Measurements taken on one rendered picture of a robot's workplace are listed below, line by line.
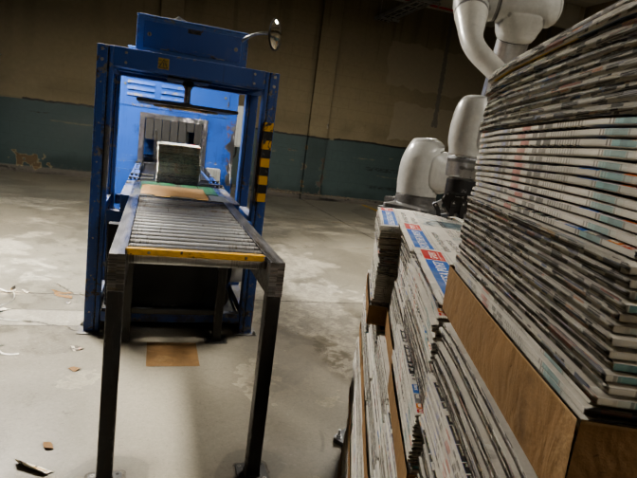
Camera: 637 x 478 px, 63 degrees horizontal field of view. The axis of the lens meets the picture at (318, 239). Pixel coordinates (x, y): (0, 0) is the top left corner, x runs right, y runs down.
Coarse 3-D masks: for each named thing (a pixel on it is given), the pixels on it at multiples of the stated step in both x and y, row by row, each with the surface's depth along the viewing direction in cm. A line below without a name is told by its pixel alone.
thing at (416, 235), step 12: (408, 228) 101; (420, 228) 102; (432, 228) 104; (444, 228) 106; (408, 240) 87; (420, 240) 89; (432, 240) 91; (444, 240) 92; (456, 240) 94; (456, 252) 82
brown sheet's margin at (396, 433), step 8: (392, 384) 75; (392, 392) 74; (392, 400) 74; (392, 408) 73; (392, 416) 72; (392, 424) 71; (392, 432) 70; (400, 432) 63; (400, 440) 62; (400, 448) 61; (400, 456) 60; (400, 464) 60; (400, 472) 59
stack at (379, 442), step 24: (384, 336) 110; (384, 360) 96; (360, 384) 137; (384, 384) 90; (360, 408) 125; (384, 408) 86; (360, 432) 116; (384, 432) 82; (360, 456) 107; (384, 456) 78
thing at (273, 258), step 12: (228, 204) 291; (240, 216) 254; (252, 228) 228; (252, 240) 205; (264, 240) 206; (264, 252) 184; (276, 264) 172; (264, 276) 179; (276, 276) 173; (264, 288) 178; (276, 288) 174
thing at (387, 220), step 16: (384, 208) 134; (384, 224) 110; (432, 224) 117; (384, 240) 109; (400, 240) 109; (384, 256) 110; (384, 272) 111; (368, 288) 131; (384, 288) 112; (384, 304) 112
